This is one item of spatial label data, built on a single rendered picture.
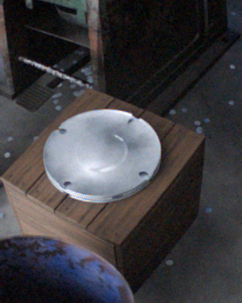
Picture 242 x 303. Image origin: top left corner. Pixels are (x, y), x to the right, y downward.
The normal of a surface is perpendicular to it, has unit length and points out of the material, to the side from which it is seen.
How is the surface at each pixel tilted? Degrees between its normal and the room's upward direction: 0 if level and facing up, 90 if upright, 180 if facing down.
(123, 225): 0
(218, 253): 0
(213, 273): 0
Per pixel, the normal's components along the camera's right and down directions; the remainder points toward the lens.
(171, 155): -0.05, -0.70
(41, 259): -0.01, 0.69
